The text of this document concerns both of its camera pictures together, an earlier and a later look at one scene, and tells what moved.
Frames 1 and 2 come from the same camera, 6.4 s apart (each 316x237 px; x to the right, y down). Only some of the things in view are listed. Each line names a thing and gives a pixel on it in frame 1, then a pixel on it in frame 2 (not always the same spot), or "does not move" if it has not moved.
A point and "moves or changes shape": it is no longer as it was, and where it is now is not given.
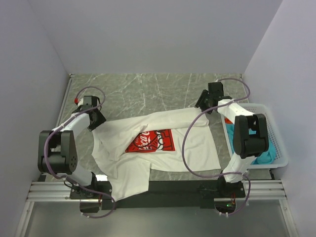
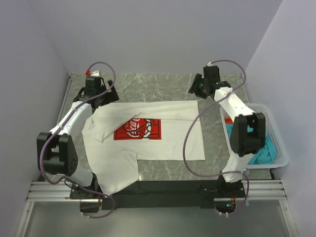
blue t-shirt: (267, 157) does not move
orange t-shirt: (227, 121) does not move
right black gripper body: (203, 101) to (198, 87)
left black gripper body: (100, 119) to (108, 97)
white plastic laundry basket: (281, 160) does not move
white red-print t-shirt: (126, 149) moves or changes shape
